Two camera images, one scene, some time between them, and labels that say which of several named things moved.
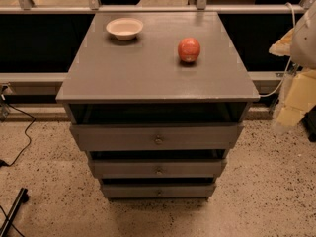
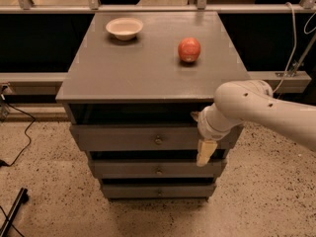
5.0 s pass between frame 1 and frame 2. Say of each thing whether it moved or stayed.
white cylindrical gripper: moved
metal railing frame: stayed
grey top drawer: stayed
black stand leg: stayed
